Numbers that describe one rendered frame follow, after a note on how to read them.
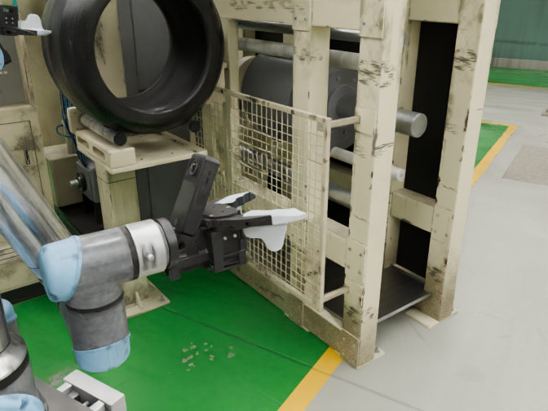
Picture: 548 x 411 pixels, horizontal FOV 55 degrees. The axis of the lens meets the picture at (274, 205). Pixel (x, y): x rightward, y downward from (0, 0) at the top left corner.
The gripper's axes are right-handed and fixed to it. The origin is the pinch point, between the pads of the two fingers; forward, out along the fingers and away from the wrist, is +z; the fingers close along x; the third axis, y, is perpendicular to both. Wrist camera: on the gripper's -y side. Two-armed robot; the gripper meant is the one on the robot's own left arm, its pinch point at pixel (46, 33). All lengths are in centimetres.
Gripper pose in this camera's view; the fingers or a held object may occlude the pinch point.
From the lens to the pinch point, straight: 181.0
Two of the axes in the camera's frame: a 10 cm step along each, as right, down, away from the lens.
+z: 7.9, -1.3, 5.9
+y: 1.0, -9.4, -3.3
